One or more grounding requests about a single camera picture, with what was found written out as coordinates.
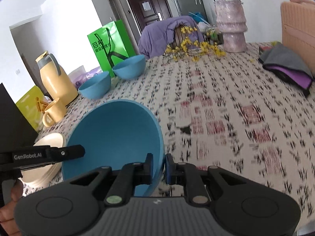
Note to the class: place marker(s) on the yellow flower branch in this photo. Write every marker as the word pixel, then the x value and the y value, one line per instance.
pixel 196 48

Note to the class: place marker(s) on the blue bowl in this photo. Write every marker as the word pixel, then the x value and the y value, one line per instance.
pixel 130 67
pixel 118 132
pixel 94 86

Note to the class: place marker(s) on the dark brown door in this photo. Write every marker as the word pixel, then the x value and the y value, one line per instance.
pixel 147 7

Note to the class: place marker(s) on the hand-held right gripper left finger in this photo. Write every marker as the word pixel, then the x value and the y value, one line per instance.
pixel 144 172

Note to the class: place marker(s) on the yellow thermos jug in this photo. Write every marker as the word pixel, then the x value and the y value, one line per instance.
pixel 56 86

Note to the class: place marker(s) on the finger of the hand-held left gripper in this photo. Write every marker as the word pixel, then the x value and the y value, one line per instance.
pixel 69 152

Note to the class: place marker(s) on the purple jacket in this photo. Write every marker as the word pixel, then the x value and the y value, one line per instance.
pixel 155 36

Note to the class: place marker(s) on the yellow mug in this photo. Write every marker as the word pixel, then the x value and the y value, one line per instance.
pixel 55 113

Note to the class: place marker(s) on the cream plate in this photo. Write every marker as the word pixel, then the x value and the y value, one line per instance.
pixel 50 141
pixel 37 184
pixel 46 173

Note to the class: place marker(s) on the grey cloth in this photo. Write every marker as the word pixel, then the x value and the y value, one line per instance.
pixel 283 57

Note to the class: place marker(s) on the wooden chair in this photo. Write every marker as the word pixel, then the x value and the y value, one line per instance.
pixel 181 36

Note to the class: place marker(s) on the pink ceramic vase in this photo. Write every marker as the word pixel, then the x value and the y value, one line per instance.
pixel 230 27

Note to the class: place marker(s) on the person's left hand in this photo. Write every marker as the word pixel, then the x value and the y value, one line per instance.
pixel 8 216

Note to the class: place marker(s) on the clear-wrapped tissue pack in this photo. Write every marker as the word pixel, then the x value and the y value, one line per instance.
pixel 77 78

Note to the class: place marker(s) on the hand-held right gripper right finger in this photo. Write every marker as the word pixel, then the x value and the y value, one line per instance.
pixel 169 169

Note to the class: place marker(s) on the grey refrigerator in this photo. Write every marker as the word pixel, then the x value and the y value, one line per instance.
pixel 184 0

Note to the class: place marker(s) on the yellow-green carton box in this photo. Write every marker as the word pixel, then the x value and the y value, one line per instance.
pixel 29 105

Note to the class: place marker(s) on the purple tissue pack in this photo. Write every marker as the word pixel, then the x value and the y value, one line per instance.
pixel 93 73

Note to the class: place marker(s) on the purple cloth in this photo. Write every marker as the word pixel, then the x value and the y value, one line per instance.
pixel 292 76

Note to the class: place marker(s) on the black paper bag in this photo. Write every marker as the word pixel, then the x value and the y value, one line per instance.
pixel 12 123

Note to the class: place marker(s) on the green paper bag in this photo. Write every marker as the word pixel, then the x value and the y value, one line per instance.
pixel 108 44

